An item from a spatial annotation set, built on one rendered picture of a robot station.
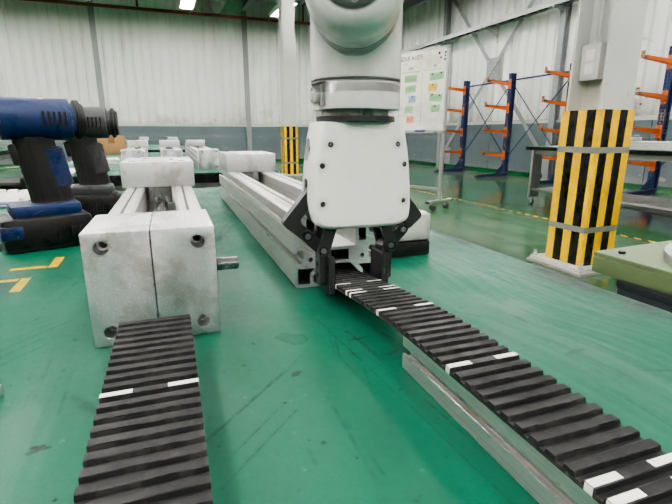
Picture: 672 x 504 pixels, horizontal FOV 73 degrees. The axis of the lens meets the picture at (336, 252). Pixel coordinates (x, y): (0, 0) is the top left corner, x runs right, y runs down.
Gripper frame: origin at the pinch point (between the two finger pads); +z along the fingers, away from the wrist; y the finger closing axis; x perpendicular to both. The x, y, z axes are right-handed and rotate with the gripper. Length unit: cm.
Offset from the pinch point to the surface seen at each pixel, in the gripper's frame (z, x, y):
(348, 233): -2.4, 7.2, 2.2
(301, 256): -0.4, 6.0, -4.0
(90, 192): -3, 60, -33
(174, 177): -7.0, 36.9, -16.8
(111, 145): -4, 382, -63
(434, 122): -27, 472, 293
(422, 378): 2.2, -18.0, -2.0
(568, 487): 0.8, -30.2, -2.0
